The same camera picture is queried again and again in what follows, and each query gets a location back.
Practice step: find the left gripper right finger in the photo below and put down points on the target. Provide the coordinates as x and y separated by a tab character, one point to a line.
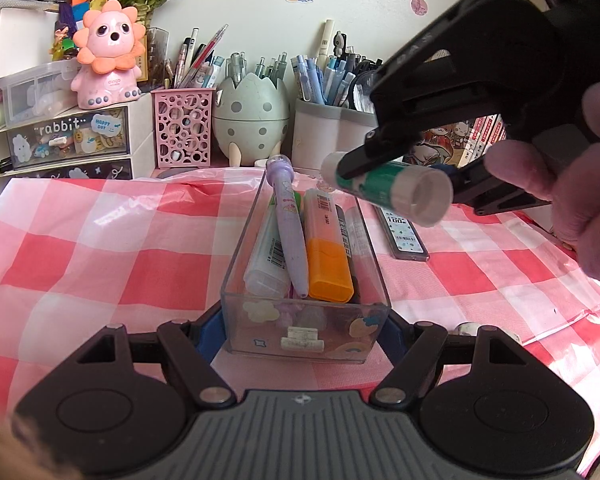
414	351

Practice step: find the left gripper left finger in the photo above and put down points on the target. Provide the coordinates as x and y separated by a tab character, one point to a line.
189	348

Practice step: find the pencil lead refill box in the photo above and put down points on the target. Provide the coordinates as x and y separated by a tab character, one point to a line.
403	240

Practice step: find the orange highlighter marker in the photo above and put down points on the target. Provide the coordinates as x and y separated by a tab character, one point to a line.
329	273

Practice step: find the clear acrylic organizer tray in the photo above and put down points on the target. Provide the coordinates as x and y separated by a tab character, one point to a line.
302	328

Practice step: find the green white glue stick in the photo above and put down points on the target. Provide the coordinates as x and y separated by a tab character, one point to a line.
420	194

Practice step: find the black lead tube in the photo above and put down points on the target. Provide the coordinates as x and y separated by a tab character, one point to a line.
349	222

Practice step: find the purple cartoon pen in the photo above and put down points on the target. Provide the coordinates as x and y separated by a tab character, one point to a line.
280	175

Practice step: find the person's right hand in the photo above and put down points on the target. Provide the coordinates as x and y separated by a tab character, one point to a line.
574	193

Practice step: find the comic book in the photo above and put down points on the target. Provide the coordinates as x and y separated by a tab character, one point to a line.
470	146
485	133
496	131
443	145

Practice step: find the red white checkered cloth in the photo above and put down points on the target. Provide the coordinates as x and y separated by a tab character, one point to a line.
76	256

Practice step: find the magnifying glass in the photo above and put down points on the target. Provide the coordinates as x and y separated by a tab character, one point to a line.
359	92

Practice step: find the white grey flower pen holder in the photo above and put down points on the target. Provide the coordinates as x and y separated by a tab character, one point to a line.
320	130

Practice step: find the pink perforated pen holder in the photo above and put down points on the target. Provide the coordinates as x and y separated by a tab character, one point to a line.
182	124

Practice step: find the green egg pen holder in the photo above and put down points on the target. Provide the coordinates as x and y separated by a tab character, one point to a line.
250	119

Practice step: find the white drawer organizer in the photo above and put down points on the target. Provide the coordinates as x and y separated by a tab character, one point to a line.
41	125

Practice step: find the pink lion toy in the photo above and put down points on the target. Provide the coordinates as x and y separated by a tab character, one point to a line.
109	44

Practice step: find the colourful rubik cube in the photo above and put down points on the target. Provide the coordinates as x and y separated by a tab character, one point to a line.
71	13

